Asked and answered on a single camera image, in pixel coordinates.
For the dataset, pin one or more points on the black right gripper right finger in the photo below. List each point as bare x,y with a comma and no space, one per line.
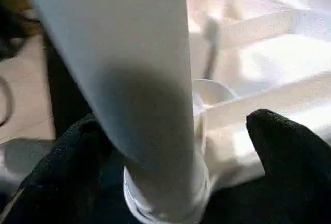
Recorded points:
292,162

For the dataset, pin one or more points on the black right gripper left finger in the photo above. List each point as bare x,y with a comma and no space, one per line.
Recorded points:
59,172

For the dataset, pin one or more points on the white plastic table top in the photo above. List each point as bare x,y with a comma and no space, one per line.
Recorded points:
258,66

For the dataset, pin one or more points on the white plastic table leg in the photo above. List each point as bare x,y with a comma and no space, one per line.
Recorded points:
129,66

